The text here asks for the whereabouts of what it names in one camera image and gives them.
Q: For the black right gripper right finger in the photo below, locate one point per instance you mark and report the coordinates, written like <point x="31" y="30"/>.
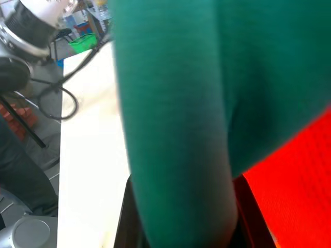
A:
<point x="249" y="224"/>

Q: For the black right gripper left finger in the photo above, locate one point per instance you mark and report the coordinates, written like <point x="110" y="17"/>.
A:
<point x="128" y="222"/>

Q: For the green knitted garment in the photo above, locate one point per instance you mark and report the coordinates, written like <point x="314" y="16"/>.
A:
<point x="181" y="103"/>

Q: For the silver robot body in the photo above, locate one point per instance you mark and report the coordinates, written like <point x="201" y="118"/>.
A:
<point x="28" y="232"/>

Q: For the dark grey cloth-covered shape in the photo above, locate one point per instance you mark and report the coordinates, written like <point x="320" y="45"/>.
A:
<point x="18" y="173"/>

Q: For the black metal rod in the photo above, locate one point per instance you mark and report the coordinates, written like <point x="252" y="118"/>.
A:
<point x="24" y="126"/>

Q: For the orange red blocks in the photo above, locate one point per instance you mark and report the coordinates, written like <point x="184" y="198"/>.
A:
<point x="28" y="117"/>

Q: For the green plastic basket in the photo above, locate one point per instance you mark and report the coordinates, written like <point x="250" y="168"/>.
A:
<point x="84" y="42"/>

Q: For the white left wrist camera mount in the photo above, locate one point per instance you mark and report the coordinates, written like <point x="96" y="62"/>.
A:
<point x="49" y="10"/>

